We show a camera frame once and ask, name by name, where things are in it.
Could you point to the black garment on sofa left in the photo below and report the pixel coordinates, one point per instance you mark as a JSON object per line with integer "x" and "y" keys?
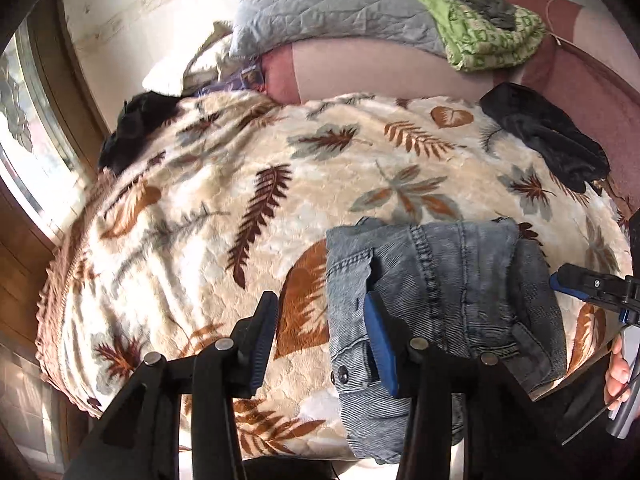
{"x": 139, "y": 117}

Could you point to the wooden stained glass door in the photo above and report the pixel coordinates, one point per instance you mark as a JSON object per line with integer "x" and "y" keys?
{"x": 49, "y": 139}

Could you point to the green patterned folded blanket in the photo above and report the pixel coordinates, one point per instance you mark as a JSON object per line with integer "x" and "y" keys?
{"x": 472, "y": 44}

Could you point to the black garment on sofa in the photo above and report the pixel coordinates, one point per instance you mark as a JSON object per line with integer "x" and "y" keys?
{"x": 139, "y": 117}
{"x": 571, "y": 156}

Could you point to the grey quilted pillow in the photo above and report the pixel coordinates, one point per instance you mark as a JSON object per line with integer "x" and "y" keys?
{"x": 263, "y": 25}

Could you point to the leaf pattern blanket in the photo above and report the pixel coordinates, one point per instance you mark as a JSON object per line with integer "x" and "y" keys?
{"x": 234, "y": 197}

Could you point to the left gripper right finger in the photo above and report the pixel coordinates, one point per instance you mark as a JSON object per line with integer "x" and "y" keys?
{"x": 503, "y": 436}

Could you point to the grey denim pants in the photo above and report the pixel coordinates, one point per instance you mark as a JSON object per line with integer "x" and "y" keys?
{"x": 469, "y": 287}

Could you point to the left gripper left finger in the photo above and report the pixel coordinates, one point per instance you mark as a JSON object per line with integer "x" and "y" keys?
{"x": 137, "y": 437}

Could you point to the person right hand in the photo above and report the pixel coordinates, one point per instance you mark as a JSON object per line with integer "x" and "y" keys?
{"x": 617, "y": 376}

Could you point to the black garment on sofa right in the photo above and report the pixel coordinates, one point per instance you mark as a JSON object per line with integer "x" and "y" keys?
{"x": 571, "y": 156}

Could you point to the dark grey crumpled garment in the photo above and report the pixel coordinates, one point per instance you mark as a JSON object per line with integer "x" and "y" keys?
{"x": 499, "y": 13}

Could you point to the white cream pillow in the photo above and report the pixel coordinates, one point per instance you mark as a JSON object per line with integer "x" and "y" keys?
{"x": 187, "y": 68}

